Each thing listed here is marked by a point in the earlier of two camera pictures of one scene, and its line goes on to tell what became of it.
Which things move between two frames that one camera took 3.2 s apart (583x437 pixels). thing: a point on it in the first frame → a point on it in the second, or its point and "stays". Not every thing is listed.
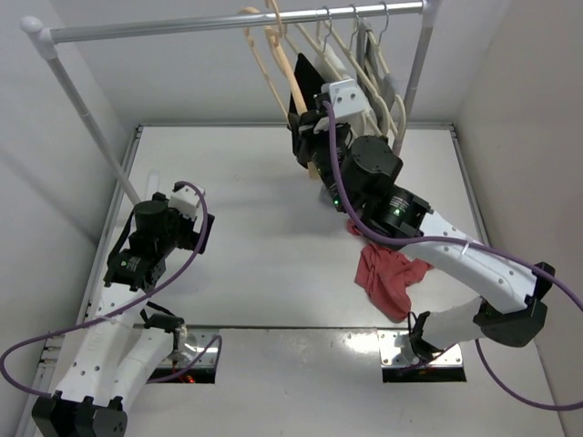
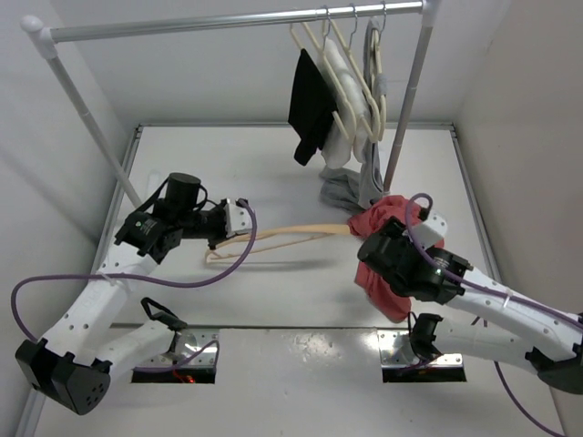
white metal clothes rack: [46, 37] stays
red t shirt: [386, 274] stays
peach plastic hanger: [275, 31] → [310, 232]
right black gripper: [307, 129] → [393, 231]
